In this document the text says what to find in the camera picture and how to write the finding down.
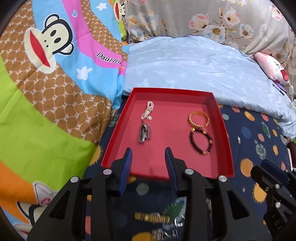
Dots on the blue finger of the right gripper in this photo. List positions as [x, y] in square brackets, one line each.
[273, 170]

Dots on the navy planet print bedsheet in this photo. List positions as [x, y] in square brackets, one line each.
[242, 138]

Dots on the pink cartoon plush pillow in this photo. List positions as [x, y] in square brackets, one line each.
[272, 68]

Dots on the silver flower earring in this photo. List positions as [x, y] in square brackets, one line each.
[160, 235]

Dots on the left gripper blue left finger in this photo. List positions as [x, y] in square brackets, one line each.
[124, 170]

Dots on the light blue pillow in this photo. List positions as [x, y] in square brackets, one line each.
[198, 63]

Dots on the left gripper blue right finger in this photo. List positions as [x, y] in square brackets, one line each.
[170, 166]

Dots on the colourful monkey cartoon quilt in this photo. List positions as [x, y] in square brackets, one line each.
[62, 72]

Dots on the red cardboard tray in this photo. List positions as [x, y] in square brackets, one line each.
[156, 118]

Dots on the grey floral duvet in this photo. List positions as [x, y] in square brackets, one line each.
[250, 26]

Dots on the gold chain bangle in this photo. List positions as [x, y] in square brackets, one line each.
[198, 119]

